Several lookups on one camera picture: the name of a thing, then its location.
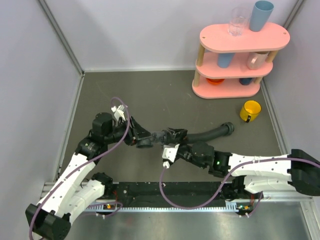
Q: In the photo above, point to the clear drinking glass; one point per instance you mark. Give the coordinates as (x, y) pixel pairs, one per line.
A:
(238, 22)

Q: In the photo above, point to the pink three-tier shelf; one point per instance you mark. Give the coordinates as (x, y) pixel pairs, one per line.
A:
(215, 39)

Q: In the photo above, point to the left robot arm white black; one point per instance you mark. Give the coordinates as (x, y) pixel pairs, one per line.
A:
(52, 217)

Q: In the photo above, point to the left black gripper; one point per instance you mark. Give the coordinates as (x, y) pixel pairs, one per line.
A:
(135, 132)

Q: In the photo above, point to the yellow mug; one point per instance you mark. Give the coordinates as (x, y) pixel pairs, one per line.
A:
(250, 110)

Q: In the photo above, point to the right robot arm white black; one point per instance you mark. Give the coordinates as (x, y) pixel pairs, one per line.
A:
(297, 170)

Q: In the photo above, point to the orange bowl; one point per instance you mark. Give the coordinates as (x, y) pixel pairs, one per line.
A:
(215, 82)

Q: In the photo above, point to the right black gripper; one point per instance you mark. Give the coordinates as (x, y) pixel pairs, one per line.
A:
(178, 133)

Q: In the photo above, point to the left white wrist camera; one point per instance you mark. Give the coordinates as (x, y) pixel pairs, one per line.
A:
(119, 112)

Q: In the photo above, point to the tall blue cup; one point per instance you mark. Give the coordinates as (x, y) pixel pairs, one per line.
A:
(261, 12)

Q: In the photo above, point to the aluminium rail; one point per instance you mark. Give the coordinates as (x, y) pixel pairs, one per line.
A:
(227, 206)

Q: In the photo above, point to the pink mug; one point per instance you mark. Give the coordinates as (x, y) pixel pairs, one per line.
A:
(256, 59)

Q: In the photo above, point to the dark blue cup bottom shelf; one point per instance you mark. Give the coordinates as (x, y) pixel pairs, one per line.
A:
(245, 81)

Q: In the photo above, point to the blue cup middle shelf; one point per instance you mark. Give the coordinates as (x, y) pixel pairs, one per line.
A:
(224, 59)

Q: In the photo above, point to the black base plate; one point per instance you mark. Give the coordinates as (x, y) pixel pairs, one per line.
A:
(185, 194)

